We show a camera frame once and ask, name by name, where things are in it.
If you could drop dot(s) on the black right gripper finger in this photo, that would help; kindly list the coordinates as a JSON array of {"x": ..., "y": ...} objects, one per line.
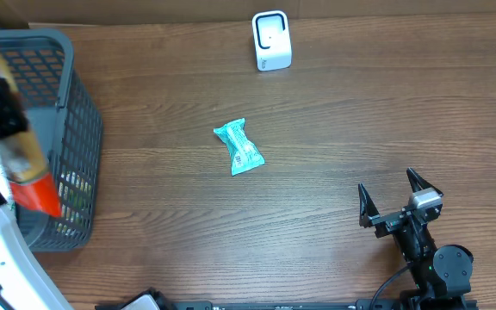
[
  {"x": 367, "y": 211},
  {"x": 418, "y": 183}
]

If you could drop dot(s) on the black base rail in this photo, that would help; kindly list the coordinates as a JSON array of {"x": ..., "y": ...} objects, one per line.
[{"x": 361, "y": 304}]

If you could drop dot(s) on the white shampoo tube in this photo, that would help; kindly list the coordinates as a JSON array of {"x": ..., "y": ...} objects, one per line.
[{"x": 5, "y": 190}]

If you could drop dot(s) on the grey plastic shopping basket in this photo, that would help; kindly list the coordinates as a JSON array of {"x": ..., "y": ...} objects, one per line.
[{"x": 67, "y": 123}]

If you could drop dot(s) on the orange spaghetti package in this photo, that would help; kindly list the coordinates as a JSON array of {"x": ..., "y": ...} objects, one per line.
[{"x": 25, "y": 165}]

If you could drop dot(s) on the white barcode scanner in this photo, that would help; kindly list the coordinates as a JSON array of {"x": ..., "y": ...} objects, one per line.
[{"x": 272, "y": 41}]

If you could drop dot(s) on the green yellow snack packet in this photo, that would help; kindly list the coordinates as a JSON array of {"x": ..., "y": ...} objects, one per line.
[{"x": 76, "y": 206}]

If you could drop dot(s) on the teal wipes packet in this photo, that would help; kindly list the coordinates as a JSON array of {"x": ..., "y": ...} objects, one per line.
[{"x": 244, "y": 154}]

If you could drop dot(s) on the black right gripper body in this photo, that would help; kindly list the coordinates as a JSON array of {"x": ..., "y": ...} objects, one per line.
[{"x": 397, "y": 218}]

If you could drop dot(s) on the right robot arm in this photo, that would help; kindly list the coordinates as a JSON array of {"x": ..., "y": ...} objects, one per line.
[{"x": 441, "y": 274}]

